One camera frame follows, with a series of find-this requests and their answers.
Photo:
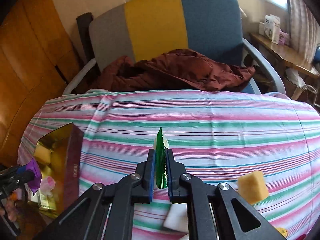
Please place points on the yellow sponge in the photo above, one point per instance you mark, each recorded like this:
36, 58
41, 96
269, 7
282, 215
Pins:
252, 187
283, 231

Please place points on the person's left hand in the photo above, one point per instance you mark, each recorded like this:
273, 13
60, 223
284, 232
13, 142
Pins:
9, 209

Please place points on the gold tin box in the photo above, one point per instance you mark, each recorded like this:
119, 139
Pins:
65, 143

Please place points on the maroon cloth on chair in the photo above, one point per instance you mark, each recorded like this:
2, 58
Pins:
177, 69

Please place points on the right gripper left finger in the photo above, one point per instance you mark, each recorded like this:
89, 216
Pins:
105, 211

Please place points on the striped bed sheet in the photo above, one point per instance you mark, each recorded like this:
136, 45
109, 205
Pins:
217, 136

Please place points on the wooden side table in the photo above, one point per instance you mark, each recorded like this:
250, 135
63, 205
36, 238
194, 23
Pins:
287, 56

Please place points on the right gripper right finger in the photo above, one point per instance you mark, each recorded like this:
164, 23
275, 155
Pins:
214, 212

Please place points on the yellow sponge right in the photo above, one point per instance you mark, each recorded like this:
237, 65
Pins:
252, 187

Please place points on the cream tea box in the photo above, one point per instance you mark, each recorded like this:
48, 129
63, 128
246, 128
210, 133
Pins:
176, 218

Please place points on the pink patterned curtain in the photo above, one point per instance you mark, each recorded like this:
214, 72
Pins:
304, 29

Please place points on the yellow sponge front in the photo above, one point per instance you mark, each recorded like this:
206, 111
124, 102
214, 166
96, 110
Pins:
283, 231

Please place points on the black rolled mat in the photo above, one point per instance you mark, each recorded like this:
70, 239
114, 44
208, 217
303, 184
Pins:
83, 21

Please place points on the tricolour armchair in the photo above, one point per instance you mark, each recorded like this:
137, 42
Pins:
144, 29

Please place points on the purple plastic bag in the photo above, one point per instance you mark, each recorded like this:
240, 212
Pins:
33, 167

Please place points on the wooden wardrobe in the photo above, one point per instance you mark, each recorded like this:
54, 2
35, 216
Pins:
38, 59

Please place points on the white boxes on table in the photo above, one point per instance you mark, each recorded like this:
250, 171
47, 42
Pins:
271, 29

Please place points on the yellow sponge block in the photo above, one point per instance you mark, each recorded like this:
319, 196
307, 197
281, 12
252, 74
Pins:
42, 155

